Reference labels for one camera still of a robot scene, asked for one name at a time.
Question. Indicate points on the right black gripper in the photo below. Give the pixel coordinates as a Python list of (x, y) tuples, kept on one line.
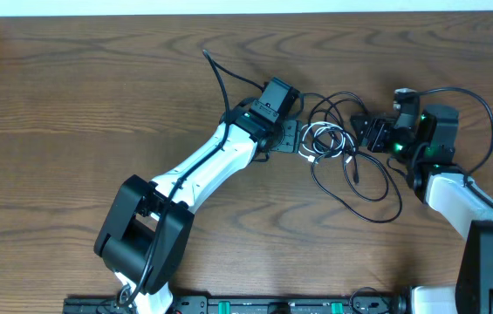
[(380, 132)]

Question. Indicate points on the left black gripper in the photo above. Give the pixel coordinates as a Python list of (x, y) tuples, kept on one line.
[(288, 136)]

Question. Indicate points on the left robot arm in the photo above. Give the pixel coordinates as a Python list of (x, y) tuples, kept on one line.
[(145, 233)]

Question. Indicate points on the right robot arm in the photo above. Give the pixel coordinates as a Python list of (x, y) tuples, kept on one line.
[(423, 140)]

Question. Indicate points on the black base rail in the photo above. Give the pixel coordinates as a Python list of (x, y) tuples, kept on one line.
[(363, 304)]

